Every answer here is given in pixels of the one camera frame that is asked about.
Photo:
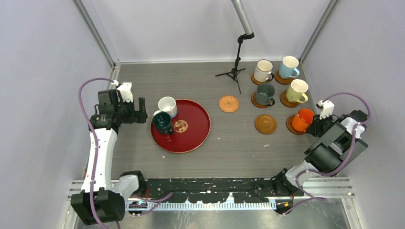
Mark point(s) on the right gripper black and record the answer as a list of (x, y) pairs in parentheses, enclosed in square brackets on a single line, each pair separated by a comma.
[(315, 128)]

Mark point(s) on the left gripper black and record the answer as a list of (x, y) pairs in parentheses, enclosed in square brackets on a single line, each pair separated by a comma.
[(139, 116)]

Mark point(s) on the orange cup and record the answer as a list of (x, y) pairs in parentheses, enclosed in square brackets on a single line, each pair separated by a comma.
[(302, 119)]

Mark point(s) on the dark teal cup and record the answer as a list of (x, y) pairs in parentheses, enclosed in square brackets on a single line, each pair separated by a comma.
[(162, 122)]

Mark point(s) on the wooden coaster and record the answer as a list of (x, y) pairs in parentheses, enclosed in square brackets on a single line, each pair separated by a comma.
[(265, 124), (253, 100), (258, 82), (281, 80), (285, 102), (291, 128)]

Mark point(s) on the yellow mug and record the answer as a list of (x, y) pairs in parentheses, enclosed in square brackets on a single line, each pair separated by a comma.
[(296, 93)]

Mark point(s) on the red round tray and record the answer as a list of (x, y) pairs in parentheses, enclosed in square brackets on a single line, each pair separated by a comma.
[(191, 127)]

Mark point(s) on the dark green cup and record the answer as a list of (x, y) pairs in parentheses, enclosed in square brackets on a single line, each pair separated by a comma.
[(264, 94)]

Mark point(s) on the light blue mug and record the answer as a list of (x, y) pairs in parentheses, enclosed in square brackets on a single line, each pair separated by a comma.
[(289, 67)]

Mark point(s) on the white cup brown rim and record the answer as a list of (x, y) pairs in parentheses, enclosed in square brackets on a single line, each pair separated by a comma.
[(263, 70)]

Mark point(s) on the woven rattan coaster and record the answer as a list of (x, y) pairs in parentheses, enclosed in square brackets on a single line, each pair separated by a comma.
[(228, 104)]

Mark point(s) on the microphone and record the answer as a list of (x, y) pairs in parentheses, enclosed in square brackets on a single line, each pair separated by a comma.
[(248, 34)]

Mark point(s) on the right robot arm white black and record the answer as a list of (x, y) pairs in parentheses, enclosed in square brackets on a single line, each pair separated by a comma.
[(325, 155)]

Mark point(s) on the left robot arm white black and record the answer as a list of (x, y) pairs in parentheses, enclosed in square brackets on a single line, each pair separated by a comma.
[(99, 201)]

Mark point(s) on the white cup back left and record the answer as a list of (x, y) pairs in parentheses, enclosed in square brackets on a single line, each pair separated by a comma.
[(167, 104)]

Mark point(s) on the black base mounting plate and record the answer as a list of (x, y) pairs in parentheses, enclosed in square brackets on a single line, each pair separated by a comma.
[(214, 190)]

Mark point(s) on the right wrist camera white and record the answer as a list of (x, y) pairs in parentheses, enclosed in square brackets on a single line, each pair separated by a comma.
[(326, 108)]

